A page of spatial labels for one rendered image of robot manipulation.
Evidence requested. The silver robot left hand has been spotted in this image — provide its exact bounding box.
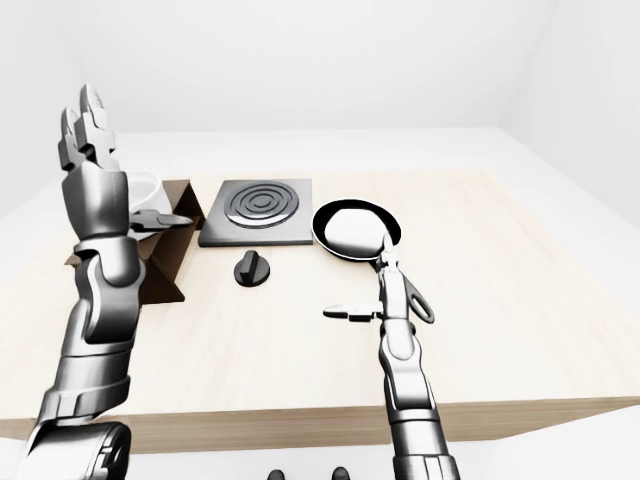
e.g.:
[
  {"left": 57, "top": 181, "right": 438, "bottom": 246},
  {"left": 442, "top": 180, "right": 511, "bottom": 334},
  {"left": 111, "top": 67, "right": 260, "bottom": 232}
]
[{"left": 57, "top": 83, "right": 195, "bottom": 249}]

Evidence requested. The silver robot right hand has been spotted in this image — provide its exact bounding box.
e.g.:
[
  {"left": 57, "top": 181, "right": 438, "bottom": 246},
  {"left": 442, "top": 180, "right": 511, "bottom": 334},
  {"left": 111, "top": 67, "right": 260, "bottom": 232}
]
[{"left": 322, "top": 233, "right": 416, "bottom": 326}]

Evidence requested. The white bowl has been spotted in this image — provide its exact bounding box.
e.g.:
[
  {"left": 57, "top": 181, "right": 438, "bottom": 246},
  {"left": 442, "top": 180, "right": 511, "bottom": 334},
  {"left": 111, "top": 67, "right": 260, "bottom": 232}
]
[{"left": 126, "top": 170, "right": 168, "bottom": 217}]

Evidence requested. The brown wooden cabinet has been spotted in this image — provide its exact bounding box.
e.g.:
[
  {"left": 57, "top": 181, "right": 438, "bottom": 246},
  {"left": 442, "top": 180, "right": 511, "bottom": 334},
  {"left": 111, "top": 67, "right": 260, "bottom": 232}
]
[{"left": 66, "top": 178, "right": 207, "bottom": 307}]

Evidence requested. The black frying pan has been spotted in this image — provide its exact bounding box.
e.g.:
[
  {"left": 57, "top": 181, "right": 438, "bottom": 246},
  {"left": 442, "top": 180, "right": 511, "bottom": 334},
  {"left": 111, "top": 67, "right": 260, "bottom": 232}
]
[{"left": 311, "top": 198, "right": 436, "bottom": 324}]

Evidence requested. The round black knob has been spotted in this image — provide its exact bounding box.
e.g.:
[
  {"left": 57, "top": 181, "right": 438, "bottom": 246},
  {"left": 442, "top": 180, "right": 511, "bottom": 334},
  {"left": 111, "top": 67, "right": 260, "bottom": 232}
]
[{"left": 232, "top": 250, "right": 272, "bottom": 289}]

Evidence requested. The flat dark stove plate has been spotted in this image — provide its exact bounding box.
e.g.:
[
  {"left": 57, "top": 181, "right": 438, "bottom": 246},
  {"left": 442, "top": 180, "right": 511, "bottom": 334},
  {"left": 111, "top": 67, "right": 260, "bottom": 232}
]
[{"left": 197, "top": 178, "right": 315, "bottom": 249}]

